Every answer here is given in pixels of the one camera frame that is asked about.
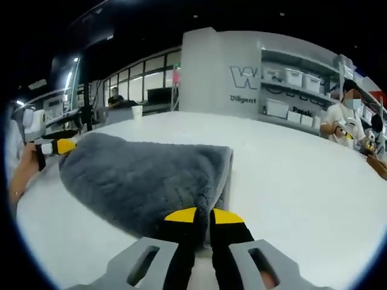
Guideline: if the black monitor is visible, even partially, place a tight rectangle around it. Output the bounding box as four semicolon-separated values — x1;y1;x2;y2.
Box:
146;88;175;106

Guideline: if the grey panel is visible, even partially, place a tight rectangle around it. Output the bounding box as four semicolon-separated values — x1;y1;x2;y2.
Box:
105;108;134;125

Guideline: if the large white storage box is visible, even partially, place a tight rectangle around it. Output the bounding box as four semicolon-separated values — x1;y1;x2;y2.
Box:
265;98;290;119

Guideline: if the brown wooden tray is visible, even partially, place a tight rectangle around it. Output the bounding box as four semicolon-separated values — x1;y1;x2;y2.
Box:
365;153;387;179

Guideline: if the grey fluffy towel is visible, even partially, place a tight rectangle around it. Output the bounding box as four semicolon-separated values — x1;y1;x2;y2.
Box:
57;132;235;253

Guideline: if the grey metal shelf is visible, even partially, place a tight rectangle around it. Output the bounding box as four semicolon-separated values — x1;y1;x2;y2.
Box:
258;48;387;137

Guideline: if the person's left hand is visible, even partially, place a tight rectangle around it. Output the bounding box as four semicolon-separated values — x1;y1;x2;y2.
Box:
18;144;42;182

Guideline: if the black pole stand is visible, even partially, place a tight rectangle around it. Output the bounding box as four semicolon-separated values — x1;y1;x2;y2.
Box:
82;59;93;133

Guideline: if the person's right hand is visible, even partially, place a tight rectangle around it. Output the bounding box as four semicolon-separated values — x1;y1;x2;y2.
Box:
261;270;281;288

